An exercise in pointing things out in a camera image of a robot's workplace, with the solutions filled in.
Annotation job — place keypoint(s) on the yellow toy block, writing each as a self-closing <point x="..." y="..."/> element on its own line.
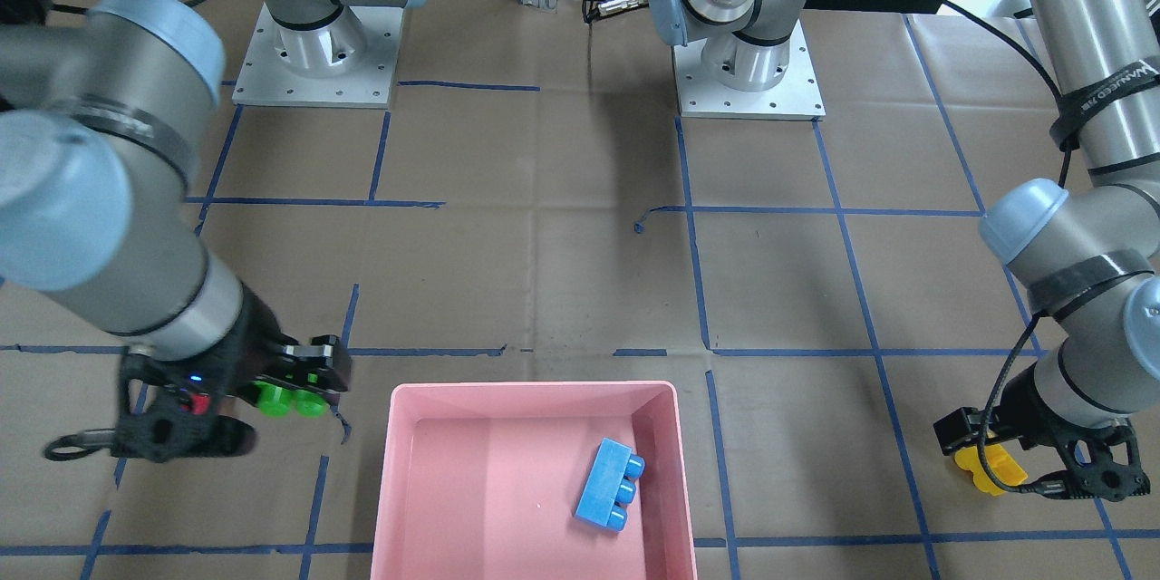
<point x="1003" y="467"/>

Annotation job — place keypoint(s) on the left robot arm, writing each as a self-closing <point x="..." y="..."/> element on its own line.
<point x="997" y="109"/>

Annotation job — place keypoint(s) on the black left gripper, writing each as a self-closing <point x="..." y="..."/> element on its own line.
<point x="1027" y="405"/>

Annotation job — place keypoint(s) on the green toy block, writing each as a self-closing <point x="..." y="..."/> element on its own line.
<point x="276" y="402"/>

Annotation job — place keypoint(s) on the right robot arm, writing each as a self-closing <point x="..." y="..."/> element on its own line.
<point x="97" y="145"/>

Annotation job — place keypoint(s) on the red toy block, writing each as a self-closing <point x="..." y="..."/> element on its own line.
<point x="194" y="403"/>

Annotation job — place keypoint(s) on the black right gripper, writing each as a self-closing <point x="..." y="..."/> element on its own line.
<point x="256" y="342"/>

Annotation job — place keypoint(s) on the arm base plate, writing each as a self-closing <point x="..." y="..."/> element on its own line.
<point x="724" y="78"/>
<point x="351" y="63"/>

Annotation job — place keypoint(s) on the blue toy block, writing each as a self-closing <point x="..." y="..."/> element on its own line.
<point x="610" y="487"/>

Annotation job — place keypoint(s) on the pink plastic box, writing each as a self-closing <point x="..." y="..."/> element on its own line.
<point x="481" y="481"/>

